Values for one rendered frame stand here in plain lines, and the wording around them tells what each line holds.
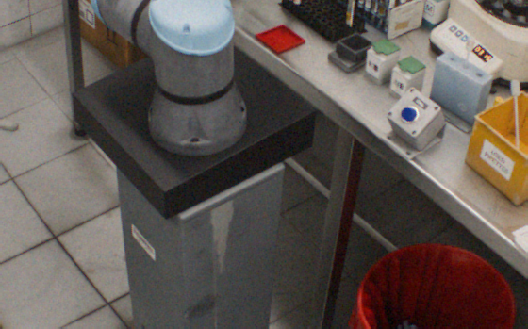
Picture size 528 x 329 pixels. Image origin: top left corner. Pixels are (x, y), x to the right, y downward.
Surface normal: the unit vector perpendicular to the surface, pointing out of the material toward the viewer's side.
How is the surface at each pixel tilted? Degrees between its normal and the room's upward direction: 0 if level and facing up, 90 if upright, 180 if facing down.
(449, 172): 0
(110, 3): 76
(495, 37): 90
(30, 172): 0
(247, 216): 90
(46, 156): 0
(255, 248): 90
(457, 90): 90
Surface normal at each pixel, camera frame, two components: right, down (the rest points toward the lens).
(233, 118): 0.80, 0.15
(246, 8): 0.05, -0.75
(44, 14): 0.62, 0.54
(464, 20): -0.87, 0.29
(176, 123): -0.30, 0.41
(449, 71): -0.70, 0.44
